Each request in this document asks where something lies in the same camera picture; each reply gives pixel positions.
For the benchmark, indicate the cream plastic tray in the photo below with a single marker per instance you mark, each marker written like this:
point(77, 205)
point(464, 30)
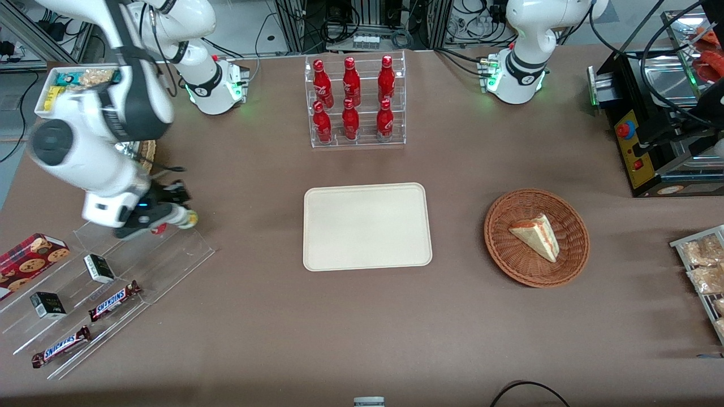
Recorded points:
point(367, 226)

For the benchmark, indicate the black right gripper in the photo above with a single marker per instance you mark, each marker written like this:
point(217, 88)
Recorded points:
point(167, 194)

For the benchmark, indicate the small black box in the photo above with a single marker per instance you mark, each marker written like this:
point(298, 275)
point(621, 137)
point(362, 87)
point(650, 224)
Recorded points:
point(48, 305)
point(99, 268)

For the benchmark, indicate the yellow snack packet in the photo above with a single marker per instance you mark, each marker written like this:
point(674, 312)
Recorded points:
point(52, 96)

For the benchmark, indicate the teal snack packet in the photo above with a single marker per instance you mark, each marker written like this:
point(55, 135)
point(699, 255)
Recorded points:
point(69, 79)

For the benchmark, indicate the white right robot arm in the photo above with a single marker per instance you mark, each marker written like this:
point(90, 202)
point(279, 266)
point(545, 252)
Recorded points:
point(85, 164)

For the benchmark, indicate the black machine yellow panel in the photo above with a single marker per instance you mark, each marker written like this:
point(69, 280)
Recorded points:
point(650, 141)

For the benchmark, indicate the clear acrylic stepped shelf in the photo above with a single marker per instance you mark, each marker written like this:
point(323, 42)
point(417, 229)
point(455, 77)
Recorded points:
point(164, 260)

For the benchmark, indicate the triangular sandwich wedge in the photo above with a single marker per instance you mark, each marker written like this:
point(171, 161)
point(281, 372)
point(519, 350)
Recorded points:
point(537, 236)

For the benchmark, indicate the Snickers chocolate bar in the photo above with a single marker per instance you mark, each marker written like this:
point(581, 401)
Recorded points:
point(115, 301)
point(61, 347)

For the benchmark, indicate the red gum container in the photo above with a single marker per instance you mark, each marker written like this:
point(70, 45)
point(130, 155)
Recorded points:
point(159, 229)

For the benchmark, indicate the red cola bottle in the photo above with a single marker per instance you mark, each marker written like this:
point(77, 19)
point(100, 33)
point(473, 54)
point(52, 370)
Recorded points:
point(322, 125)
point(385, 122)
point(350, 123)
point(386, 79)
point(322, 82)
point(351, 82)

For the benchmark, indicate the wicker basket with foil pans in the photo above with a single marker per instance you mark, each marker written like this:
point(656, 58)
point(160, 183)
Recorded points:
point(148, 155)

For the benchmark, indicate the tray of packaged snacks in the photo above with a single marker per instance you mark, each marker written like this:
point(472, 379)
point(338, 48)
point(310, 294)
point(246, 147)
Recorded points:
point(679, 246)

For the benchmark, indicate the white snack bin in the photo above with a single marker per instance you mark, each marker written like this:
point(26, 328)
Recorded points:
point(45, 107)

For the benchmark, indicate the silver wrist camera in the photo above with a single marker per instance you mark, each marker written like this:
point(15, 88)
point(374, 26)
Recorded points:
point(138, 223)

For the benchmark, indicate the clear bag of snacks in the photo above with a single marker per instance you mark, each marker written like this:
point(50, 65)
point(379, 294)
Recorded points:
point(707, 280)
point(704, 251)

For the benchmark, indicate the green gum container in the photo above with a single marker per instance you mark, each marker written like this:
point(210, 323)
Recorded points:
point(186, 219)

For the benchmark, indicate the white power strip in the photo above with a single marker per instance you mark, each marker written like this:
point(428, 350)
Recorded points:
point(366, 42)

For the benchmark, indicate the bag of granola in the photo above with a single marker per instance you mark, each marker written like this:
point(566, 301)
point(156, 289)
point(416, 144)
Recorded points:
point(97, 77)

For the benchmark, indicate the stacked aluminium foil pans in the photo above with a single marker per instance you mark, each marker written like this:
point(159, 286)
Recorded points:
point(127, 148)

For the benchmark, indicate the small grey device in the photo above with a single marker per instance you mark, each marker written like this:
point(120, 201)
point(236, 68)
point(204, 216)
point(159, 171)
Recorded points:
point(369, 402)

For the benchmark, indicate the red cookie box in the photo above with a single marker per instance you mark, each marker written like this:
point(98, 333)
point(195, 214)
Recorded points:
point(28, 261)

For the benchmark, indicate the round brown wicker basket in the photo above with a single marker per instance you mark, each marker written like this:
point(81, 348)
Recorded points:
point(509, 254)

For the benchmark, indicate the clear acrylic bottle rack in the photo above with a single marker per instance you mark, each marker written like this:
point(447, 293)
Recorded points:
point(356, 141)

